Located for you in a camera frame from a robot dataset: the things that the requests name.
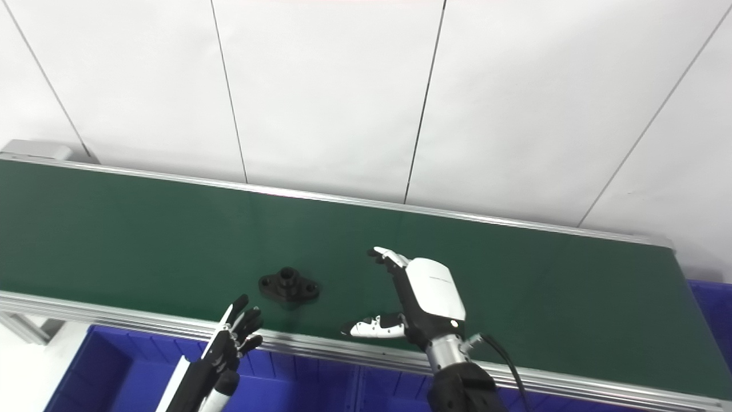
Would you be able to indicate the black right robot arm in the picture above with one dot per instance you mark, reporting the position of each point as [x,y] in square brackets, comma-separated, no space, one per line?
[463,389]

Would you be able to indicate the black flanged machine part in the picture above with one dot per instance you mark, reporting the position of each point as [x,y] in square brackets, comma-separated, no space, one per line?
[289,285]

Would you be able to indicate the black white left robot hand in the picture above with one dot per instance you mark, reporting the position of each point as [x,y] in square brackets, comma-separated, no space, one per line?
[211,366]

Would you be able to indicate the grey conveyor support leg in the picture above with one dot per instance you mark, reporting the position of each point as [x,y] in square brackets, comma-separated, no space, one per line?
[26,329]

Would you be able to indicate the large blue plastic bin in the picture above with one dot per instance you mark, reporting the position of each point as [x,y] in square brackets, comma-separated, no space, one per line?
[715,309]
[126,377]
[394,395]

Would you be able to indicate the green conveyor belt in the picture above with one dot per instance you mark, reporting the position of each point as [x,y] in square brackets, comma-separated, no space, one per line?
[171,229]

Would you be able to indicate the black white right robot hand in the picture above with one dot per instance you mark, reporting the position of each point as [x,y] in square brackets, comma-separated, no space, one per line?
[434,292]

